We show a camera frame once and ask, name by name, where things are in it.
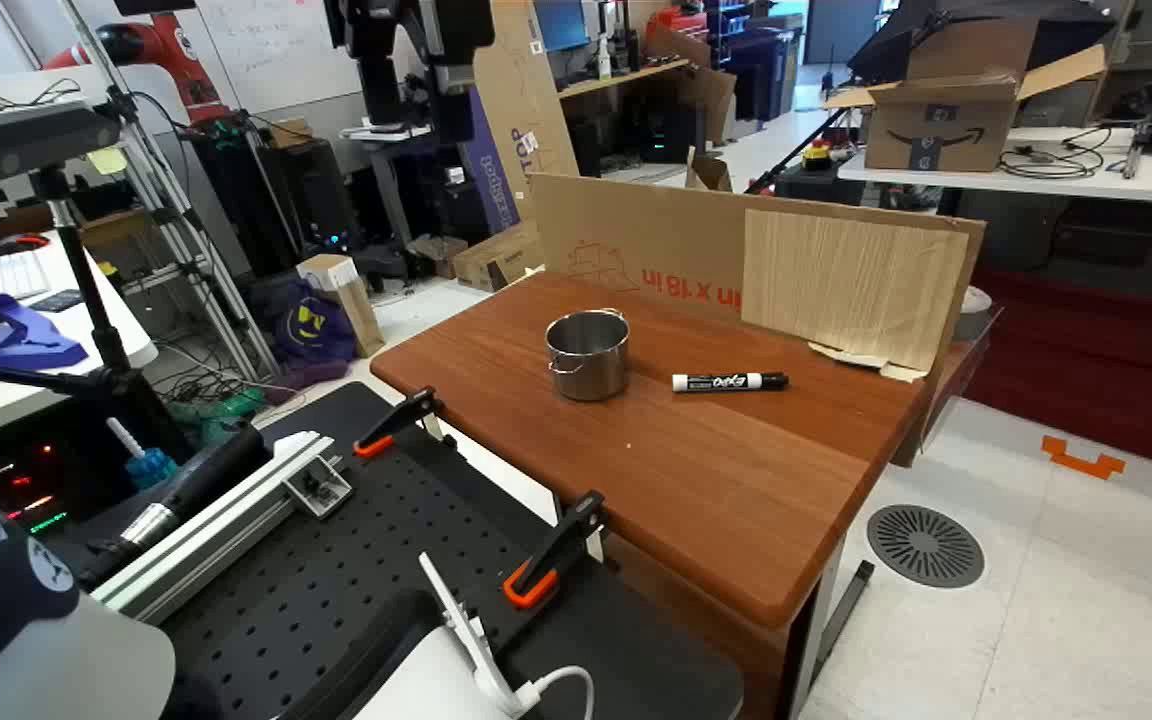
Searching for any purple cloth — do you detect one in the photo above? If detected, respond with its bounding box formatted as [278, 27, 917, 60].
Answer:
[0, 273, 90, 398]

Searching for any black camera bar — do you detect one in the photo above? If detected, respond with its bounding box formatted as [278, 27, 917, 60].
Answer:
[0, 99, 129, 179]

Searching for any black metal table leg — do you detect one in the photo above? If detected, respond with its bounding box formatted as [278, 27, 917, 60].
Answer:
[804, 556, 881, 673]

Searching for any purple bag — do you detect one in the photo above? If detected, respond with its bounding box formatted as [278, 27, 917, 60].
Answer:
[247, 273, 369, 394]

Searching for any silver metal light stand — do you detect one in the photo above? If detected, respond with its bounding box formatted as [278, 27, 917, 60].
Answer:
[61, 0, 278, 383]

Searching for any white desk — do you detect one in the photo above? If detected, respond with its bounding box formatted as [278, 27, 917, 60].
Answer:
[0, 232, 164, 457]

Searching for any black control box with lights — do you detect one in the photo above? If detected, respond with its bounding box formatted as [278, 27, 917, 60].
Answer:
[0, 383, 196, 553]

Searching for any small tan cardboard box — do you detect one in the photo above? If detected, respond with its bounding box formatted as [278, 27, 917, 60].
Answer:
[293, 253, 387, 360]

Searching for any open Amazon cardboard box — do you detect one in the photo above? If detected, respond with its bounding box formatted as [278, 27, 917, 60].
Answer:
[824, 13, 1111, 177]

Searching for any light corrugated cardboard panel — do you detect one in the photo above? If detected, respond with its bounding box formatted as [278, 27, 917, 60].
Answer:
[736, 200, 974, 389]

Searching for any black perforated breadboard plate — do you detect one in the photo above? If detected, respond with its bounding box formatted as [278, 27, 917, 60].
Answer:
[153, 375, 747, 720]

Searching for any black clamp with orange handle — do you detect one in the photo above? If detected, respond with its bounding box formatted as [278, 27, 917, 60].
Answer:
[348, 383, 447, 465]
[495, 490, 608, 618]

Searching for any black marker with white label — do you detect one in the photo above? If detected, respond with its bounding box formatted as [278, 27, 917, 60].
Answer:
[666, 369, 792, 401]

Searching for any steel metal cup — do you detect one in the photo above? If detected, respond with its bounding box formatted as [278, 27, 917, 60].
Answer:
[545, 305, 636, 409]

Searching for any aluminium extrusion rail with bracket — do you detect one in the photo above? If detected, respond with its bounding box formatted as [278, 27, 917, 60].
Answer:
[89, 427, 356, 628]

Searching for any white work table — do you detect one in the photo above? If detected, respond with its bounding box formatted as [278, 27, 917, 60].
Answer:
[834, 126, 1152, 214]

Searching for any yellow red emergency stop button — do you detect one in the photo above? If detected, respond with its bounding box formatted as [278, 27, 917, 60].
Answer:
[794, 132, 853, 171]

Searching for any white rounded object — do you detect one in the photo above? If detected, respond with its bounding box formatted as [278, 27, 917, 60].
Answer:
[350, 620, 515, 720]

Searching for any black camera tripod stand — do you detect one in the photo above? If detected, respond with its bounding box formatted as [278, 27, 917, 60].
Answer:
[26, 164, 196, 471]

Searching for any long brown cardboard panel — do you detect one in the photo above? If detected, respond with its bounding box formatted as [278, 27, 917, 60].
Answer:
[522, 171, 991, 333]

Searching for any white cable with plug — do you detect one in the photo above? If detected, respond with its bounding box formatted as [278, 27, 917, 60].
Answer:
[412, 550, 598, 720]

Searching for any round grey floor drain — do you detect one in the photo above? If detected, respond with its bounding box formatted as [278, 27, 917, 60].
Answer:
[862, 501, 986, 592]

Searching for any tall brown cardboard sheet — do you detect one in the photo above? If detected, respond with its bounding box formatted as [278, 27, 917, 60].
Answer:
[468, 0, 584, 293]

